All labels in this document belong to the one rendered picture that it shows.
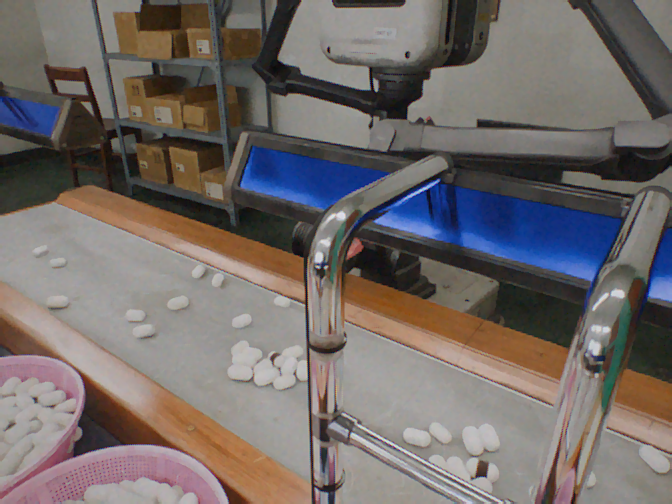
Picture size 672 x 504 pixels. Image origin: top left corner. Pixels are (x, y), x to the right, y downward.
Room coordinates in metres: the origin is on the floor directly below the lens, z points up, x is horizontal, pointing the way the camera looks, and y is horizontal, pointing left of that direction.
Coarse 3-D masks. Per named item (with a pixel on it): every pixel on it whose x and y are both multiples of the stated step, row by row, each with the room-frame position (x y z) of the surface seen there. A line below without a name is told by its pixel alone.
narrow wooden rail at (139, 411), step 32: (0, 288) 0.77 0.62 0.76; (0, 320) 0.69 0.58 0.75; (32, 320) 0.67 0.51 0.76; (32, 352) 0.63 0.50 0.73; (64, 352) 0.58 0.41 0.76; (96, 352) 0.58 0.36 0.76; (96, 384) 0.52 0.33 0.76; (128, 384) 0.51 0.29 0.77; (96, 416) 0.53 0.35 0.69; (128, 416) 0.47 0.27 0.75; (160, 416) 0.46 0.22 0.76; (192, 416) 0.46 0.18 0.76; (192, 448) 0.40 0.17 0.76; (224, 448) 0.40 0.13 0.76; (256, 448) 0.41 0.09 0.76; (224, 480) 0.36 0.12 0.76; (256, 480) 0.36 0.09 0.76; (288, 480) 0.36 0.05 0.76
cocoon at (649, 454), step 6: (642, 450) 0.41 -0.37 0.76; (648, 450) 0.41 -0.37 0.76; (654, 450) 0.41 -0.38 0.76; (642, 456) 0.41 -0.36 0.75; (648, 456) 0.40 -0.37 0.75; (654, 456) 0.40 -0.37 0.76; (660, 456) 0.40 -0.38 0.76; (648, 462) 0.40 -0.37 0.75; (654, 462) 0.39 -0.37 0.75; (660, 462) 0.39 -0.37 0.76; (666, 462) 0.39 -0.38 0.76; (654, 468) 0.39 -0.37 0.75; (660, 468) 0.39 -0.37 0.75; (666, 468) 0.39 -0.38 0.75
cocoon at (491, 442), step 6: (480, 426) 0.45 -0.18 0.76; (486, 426) 0.44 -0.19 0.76; (480, 432) 0.44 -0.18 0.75; (486, 432) 0.43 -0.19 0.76; (492, 432) 0.43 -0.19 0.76; (486, 438) 0.43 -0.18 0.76; (492, 438) 0.42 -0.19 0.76; (498, 438) 0.43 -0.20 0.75; (486, 444) 0.42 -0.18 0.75; (492, 444) 0.42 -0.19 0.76; (498, 444) 0.42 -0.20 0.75; (492, 450) 0.42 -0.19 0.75
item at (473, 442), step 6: (468, 426) 0.44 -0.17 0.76; (462, 432) 0.44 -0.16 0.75; (468, 432) 0.43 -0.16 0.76; (474, 432) 0.43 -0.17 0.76; (468, 438) 0.43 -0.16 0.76; (474, 438) 0.42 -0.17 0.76; (480, 438) 0.43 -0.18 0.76; (468, 444) 0.42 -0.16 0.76; (474, 444) 0.42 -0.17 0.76; (480, 444) 0.42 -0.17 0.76; (468, 450) 0.42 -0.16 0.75; (474, 450) 0.41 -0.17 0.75; (480, 450) 0.41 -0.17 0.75
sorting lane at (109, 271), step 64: (0, 256) 0.96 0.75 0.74; (64, 256) 0.96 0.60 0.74; (128, 256) 0.96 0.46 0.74; (64, 320) 0.71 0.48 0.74; (128, 320) 0.71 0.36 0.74; (192, 320) 0.71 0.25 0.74; (256, 320) 0.71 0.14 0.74; (192, 384) 0.54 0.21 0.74; (256, 384) 0.54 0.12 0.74; (384, 384) 0.54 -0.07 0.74; (448, 384) 0.54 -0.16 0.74; (448, 448) 0.43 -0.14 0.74; (512, 448) 0.43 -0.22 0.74
